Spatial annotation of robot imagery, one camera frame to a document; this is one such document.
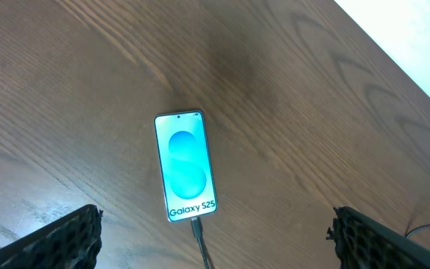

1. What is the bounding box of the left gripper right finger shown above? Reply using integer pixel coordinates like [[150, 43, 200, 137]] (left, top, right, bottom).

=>
[[326, 206, 430, 269]]

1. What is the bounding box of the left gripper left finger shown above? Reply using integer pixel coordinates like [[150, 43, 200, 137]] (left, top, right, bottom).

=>
[[0, 204, 103, 269]]

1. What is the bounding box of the black charging cable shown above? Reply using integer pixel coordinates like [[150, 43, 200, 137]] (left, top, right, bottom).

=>
[[190, 216, 212, 269]]

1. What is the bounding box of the teal screen smartphone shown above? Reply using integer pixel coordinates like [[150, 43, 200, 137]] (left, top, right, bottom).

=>
[[154, 110, 218, 222]]

